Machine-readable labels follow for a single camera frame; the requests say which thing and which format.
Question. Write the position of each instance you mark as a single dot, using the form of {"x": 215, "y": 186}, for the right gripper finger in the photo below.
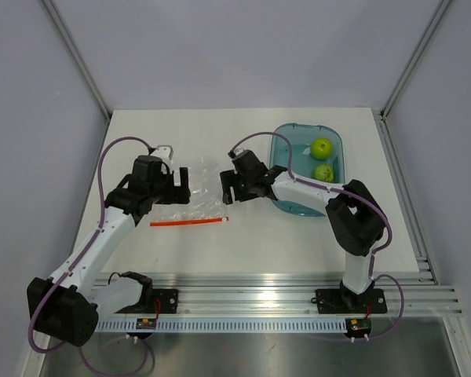
{"x": 228, "y": 185}
{"x": 239, "y": 192}

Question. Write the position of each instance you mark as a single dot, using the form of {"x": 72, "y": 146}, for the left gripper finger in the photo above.
{"x": 180, "y": 195}
{"x": 181, "y": 178}

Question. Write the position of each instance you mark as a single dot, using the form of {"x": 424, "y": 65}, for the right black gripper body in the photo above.
{"x": 250, "y": 182}

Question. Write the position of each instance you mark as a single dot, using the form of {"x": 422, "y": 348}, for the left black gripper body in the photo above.
{"x": 161, "y": 190}

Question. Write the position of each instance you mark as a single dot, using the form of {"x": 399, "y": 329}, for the clear orange zip top bag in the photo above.
{"x": 205, "y": 205}

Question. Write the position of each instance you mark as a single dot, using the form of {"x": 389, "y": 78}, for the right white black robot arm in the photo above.
{"x": 359, "y": 225}

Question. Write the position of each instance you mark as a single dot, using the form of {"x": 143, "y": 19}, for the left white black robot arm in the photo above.
{"x": 61, "y": 306}

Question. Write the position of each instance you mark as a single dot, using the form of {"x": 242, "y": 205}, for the teal plastic bin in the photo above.
{"x": 301, "y": 138}

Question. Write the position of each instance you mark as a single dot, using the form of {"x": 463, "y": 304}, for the ribbed green fruit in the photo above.
{"x": 324, "y": 173}

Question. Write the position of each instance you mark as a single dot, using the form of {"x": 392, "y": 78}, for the smooth green apple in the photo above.
{"x": 321, "y": 149}

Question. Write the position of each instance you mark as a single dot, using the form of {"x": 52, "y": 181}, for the left control board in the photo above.
{"x": 146, "y": 323}

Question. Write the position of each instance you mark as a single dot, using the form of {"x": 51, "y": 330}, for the control board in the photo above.
{"x": 359, "y": 326}
{"x": 146, "y": 323}

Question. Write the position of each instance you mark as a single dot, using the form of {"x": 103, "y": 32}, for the right control board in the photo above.
{"x": 359, "y": 326}

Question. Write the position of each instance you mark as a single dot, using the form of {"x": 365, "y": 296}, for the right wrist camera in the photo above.
{"x": 236, "y": 152}

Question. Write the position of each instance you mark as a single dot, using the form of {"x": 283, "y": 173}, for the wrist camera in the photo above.
{"x": 236, "y": 152}
{"x": 165, "y": 153}

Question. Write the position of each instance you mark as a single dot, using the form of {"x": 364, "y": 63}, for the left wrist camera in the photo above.
{"x": 165, "y": 153}

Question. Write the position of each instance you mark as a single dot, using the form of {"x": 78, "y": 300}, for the aluminium mounting rail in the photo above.
{"x": 290, "y": 295}

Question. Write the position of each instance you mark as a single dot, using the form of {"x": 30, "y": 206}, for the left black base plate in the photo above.
{"x": 163, "y": 300}

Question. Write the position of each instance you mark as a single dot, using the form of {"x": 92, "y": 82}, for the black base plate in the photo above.
{"x": 163, "y": 300}
{"x": 337, "y": 301}

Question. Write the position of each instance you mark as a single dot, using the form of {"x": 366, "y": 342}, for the white slotted cable duct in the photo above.
{"x": 228, "y": 325}

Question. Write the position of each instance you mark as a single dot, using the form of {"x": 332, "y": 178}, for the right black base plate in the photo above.
{"x": 337, "y": 301}

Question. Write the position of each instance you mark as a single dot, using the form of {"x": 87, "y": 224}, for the left frame post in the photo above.
{"x": 69, "y": 44}

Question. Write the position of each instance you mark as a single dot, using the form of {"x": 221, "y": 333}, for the frame post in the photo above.
{"x": 69, "y": 44}
{"x": 416, "y": 56}

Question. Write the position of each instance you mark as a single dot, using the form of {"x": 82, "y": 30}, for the right frame post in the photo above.
{"x": 416, "y": 56}

